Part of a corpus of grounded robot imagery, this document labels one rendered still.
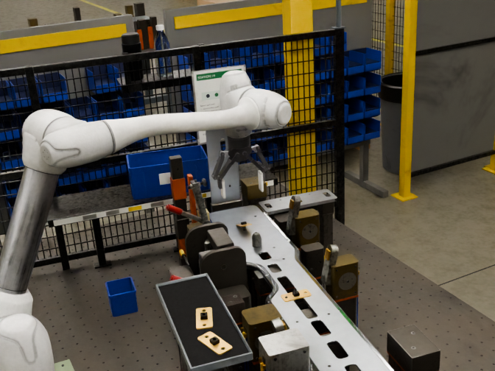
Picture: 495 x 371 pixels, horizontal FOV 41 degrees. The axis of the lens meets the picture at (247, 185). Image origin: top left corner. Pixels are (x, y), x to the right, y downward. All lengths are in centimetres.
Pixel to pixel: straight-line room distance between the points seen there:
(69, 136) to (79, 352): 83
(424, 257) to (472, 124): 141
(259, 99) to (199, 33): 223
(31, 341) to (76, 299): 74
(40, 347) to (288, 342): 72
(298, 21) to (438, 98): 232
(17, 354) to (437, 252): 295
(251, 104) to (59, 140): 56
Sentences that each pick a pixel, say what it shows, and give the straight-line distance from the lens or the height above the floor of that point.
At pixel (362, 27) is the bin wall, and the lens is 481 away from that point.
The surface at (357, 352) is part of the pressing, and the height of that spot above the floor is 100.
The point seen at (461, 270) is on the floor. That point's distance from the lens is 415.
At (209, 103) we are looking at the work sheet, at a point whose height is 131.
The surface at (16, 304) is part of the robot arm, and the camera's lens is 211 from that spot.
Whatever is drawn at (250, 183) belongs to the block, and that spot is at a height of 106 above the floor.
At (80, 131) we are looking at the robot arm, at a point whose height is 151.
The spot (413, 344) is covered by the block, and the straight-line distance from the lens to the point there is 174.
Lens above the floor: 205
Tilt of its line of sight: 23 degrees down
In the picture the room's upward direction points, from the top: 4 degrees counter-clockwise
